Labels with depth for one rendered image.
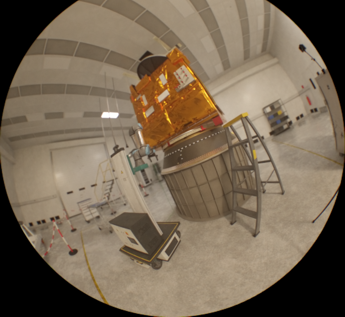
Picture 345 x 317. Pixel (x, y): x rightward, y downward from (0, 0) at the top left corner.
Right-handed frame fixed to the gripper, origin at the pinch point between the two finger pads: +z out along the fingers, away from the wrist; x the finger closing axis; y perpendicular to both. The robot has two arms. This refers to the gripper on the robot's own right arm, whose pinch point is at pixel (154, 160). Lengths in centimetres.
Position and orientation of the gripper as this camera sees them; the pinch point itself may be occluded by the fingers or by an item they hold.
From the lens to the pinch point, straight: 191.3
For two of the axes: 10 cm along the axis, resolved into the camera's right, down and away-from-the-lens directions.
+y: -1.7, 3.8, -9.1
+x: 9.2, -2.8, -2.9
